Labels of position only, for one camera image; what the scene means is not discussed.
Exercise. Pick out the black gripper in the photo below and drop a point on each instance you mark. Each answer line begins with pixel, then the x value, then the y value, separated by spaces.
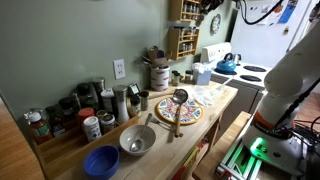
pixel 211 5

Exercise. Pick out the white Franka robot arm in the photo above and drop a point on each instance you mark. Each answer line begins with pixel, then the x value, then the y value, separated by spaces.
pixel 286 86

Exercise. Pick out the glass spice jar dark lid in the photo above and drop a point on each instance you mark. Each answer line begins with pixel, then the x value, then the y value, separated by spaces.
pixel 188 76
pixel 174 79

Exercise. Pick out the white labelled container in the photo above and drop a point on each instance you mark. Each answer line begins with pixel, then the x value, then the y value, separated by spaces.
pixel 107 99

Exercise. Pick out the red lid jar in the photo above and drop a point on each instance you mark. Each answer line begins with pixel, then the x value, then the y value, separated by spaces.
pixel 86 113

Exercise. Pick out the dark jar black lid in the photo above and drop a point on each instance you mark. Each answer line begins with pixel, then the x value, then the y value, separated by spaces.
pixel 67 108

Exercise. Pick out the blue kettle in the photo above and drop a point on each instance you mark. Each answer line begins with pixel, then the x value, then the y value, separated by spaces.
pixel 226 66

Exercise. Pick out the white refrigerator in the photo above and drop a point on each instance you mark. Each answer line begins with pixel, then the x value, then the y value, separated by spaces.
pixel 266 40

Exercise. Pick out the dark blue spatula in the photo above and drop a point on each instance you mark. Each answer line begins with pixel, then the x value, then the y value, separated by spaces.
pixel 160 53

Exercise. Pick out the blue tissue box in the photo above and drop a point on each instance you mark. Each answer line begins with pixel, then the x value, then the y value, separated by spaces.
pixel 202 77

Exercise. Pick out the blue paper sheet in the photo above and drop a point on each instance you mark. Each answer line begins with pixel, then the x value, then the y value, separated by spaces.
pixel 287 11

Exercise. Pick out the flat wooden spatula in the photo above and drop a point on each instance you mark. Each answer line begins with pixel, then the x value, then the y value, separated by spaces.
pixel 161 62

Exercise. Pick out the brown wooden spoon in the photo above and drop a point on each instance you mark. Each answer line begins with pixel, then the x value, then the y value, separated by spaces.
pixel 152 54

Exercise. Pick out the white plastic spatula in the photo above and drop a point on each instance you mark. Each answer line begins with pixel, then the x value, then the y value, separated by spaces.
pixel 222 87

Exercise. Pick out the metal utensil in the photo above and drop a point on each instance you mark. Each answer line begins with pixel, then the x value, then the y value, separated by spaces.
pixel 146 60

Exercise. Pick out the white utensil crock red fish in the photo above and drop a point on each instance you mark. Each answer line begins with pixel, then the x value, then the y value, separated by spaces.
pixel 160 78

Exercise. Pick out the white crumpled cloth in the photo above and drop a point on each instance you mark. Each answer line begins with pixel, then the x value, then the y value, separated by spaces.
pixel 203 95

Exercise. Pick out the white stove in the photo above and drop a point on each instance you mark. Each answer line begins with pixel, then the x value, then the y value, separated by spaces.
pixel 233 100

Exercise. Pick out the long wooden stick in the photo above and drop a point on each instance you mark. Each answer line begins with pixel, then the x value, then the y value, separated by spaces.
pixel 160 94

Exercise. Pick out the colourful patterned round trivet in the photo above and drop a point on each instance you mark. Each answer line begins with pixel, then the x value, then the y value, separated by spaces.
pixel 190 111

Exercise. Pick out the small black phone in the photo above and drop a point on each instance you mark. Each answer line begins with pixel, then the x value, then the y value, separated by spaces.
pixel 134 89

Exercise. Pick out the small metal shaker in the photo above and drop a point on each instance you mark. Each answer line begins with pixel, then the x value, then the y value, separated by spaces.
pixel 144 101

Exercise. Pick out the small dark bottle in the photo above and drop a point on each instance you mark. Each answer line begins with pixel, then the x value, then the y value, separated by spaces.
pixel 135 106

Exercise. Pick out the metal fork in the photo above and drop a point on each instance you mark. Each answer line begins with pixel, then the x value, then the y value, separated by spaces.
pixel 160 123

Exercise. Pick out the tall white steel-top grinder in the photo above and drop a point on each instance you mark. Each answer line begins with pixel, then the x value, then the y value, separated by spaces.
pixel 121 106

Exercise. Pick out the stainless steel canister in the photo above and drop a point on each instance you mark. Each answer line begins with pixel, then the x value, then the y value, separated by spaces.
pixel 98 85

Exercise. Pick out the white ceramic bowl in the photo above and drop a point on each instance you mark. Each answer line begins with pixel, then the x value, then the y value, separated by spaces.
pixel 128 136

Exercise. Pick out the small glass jar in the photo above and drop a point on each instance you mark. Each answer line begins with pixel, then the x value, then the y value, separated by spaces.
pixel 107 124

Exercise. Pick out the metal spoon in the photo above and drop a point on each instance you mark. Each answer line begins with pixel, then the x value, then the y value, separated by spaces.
pixel 136 145

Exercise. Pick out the white spice shaker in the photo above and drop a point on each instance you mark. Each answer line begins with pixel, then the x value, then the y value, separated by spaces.
pixel 92 129

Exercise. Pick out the blue plastic bowl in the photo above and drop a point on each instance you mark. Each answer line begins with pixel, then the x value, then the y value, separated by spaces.
pixel 100 163

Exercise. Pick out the dark glass bottle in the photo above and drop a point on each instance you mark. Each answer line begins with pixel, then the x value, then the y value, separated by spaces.
pixel 55 123

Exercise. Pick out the wooden spice tray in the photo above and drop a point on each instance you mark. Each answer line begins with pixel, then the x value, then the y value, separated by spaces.
pixel 66 150

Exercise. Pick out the hot sauce bottle white cap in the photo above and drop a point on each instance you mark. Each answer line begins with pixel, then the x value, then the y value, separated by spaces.
pixel 40 130

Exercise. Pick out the decorative round wall plate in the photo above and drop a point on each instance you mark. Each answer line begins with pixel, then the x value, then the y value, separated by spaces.
pixel 216 24

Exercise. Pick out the wooden wall spice rack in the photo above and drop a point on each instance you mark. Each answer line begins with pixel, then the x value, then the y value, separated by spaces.
pixel 175 10
pixel 173 43

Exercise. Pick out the white wall outlet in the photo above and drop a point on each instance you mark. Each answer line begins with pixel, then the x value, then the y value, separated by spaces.
pixel 119 69

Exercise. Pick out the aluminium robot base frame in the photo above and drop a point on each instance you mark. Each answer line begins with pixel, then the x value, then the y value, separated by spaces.
pixel 240 163

